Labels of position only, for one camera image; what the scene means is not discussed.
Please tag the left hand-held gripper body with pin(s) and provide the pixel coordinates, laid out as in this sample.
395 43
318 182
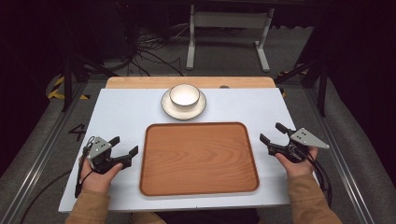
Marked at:
99 148

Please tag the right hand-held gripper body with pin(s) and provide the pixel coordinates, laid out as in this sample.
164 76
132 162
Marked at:
303 138

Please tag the person's right hand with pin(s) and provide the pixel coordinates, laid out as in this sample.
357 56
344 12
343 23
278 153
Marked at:
295 168

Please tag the person's left hand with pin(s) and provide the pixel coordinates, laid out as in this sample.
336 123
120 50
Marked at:
99 180

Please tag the white table board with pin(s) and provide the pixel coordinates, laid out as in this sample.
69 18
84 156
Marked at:
124 109

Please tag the black tripod stand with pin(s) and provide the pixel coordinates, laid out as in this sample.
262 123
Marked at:
322 90
67 81

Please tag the white dark-rimmed plate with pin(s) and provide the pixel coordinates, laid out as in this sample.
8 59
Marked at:
183 114

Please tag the light wooden table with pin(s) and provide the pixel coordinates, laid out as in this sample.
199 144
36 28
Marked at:
140 82

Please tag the brown wooden tray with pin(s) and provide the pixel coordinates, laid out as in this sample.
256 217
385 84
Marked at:
199 158

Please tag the white bowl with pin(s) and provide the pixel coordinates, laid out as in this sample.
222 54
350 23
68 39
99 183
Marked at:
184 95

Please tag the white metal stand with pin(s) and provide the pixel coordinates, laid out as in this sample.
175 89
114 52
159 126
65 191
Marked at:
230 19

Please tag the metal floor rail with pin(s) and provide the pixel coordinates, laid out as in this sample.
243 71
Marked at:
339 165
37 165

